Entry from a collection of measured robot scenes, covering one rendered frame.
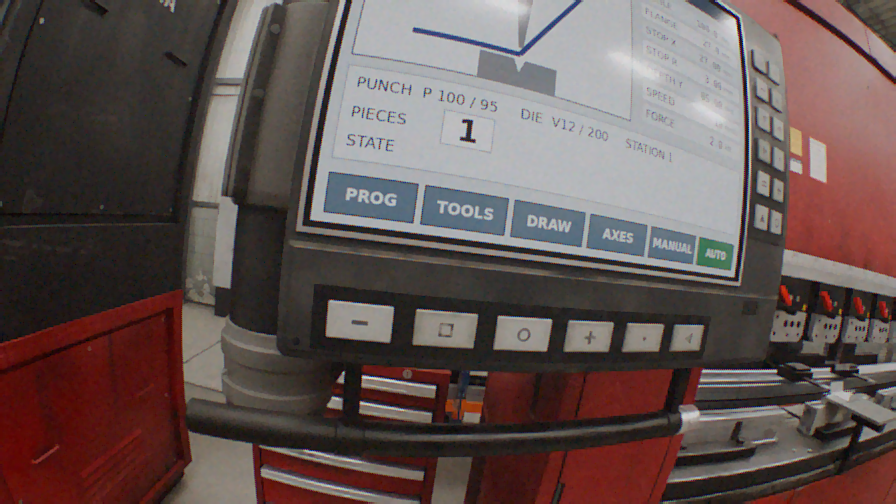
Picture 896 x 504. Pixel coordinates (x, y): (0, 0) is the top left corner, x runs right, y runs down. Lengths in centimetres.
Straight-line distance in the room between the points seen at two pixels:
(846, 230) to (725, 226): 102
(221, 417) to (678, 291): 34
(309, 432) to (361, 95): 22
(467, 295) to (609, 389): 46
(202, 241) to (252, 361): 523
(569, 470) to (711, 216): 48
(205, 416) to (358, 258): 16
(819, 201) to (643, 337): 99
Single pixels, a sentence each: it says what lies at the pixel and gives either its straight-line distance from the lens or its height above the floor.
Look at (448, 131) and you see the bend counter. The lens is 25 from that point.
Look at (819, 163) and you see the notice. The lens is 128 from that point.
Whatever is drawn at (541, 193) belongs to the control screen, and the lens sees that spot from 27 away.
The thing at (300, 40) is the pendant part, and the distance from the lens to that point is 38.
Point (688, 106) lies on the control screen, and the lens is 36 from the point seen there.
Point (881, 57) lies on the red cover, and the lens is 188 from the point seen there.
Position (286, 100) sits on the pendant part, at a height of 142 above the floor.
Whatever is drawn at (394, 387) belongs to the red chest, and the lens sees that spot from 101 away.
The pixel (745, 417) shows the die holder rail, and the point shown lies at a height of 97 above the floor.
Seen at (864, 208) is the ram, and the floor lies 158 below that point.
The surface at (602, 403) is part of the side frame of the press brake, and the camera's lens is 68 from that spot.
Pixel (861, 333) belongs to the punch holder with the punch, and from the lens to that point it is 153.
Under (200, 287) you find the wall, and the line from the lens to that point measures 567.
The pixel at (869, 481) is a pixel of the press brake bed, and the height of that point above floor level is 66.
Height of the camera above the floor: 133
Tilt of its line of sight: 3 degrees down
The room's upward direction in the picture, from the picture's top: 8 degrees clockwise
